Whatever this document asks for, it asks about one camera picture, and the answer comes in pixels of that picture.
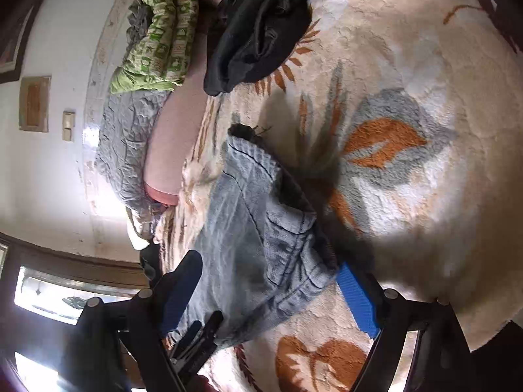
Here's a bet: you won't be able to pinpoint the grey crumpled cloth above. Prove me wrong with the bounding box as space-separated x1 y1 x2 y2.
127 0 152 43

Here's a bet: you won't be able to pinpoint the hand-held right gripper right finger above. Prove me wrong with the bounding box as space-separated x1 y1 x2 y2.
337 262 483 392

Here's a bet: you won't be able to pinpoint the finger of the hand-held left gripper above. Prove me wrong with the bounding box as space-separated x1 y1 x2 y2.
169 310 224 376

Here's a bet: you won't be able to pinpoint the green patterned quilt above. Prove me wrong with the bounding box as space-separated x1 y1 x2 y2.
108 0 199 94

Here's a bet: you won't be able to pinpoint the grey quilted pillow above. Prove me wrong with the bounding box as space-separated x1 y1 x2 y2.
95 89 170 217

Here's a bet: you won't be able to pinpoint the beige light switch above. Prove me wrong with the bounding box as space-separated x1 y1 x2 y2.
61 109 77 143

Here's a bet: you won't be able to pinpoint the leaf print blanket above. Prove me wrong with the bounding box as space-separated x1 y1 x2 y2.
153 0 523 392

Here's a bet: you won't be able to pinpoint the large black garment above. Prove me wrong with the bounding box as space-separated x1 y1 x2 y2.
203 0 342 96

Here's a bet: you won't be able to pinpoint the brown wall plaque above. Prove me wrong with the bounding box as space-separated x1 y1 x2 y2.
18 75 52 133

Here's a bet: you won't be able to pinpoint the dark framed wall picture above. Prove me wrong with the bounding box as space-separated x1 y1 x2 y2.
0 4 35 84

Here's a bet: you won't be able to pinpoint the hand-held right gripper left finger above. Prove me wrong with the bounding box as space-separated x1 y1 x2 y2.
61 250 204 392

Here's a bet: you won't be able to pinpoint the grey denim pants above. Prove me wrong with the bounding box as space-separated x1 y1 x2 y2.
163 124 340 350

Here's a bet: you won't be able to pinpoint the wooden stained glass door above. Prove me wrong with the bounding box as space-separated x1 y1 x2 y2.
0 233 148 392

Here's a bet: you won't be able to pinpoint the white pillow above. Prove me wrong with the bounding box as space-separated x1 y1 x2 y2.
126 206 158 250

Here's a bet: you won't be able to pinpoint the small black garment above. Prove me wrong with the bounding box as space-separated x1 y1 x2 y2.
139 243 164 288

